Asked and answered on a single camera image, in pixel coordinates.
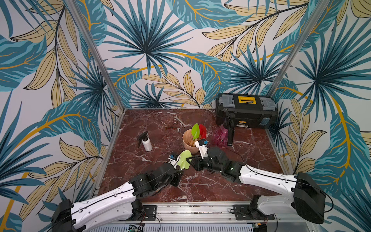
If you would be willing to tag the red toy shovel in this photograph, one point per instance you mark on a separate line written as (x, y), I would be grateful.
(203, 132)

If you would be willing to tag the light green wide trowel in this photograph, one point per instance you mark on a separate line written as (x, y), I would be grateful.
(183, 157)

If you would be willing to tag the pink spray bottle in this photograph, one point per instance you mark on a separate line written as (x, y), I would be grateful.
(225, 134)

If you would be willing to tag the right aluminium corner post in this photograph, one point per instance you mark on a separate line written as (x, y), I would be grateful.
(307, 29)

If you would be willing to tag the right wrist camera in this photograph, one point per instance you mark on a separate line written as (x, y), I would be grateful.
(202, 145)

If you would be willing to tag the silver wrench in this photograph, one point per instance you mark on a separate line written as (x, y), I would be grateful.
(181, 123)

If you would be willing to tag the aluminium corner post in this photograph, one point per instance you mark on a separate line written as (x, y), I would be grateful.
(83, 27)
(307, 29)

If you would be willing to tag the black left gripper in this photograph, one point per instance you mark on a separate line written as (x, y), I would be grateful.
(178, 177)

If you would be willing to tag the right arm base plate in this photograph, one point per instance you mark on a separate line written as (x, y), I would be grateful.
(246, 212)

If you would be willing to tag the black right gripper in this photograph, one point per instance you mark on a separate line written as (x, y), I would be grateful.
(198, 163)

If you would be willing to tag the small white spray bottle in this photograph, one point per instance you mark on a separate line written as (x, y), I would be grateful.
(144, 140)

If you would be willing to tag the left aluminium corner post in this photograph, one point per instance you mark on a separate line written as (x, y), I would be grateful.
(83, 27)

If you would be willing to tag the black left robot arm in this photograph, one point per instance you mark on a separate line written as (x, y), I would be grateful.
(121, 203)

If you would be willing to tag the aluminium front rail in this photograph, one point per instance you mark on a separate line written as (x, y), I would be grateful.
(206, 212)

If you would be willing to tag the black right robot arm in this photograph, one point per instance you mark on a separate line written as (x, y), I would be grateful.
(294, 193)

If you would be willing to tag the peach plastic flower pot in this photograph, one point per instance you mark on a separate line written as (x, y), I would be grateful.
(187, 137)

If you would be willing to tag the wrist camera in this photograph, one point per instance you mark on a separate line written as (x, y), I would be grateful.
(202, 145)
(174, 159)

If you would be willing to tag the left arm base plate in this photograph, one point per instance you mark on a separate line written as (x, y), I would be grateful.
(149, 213)

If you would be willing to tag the light green narrow trowel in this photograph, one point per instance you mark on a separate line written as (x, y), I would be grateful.
(195, 132)

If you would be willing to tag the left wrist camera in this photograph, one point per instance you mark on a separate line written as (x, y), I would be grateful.
(174, 159)

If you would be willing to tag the black yellow toolbox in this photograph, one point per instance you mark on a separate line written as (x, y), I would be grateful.
(246, 110)

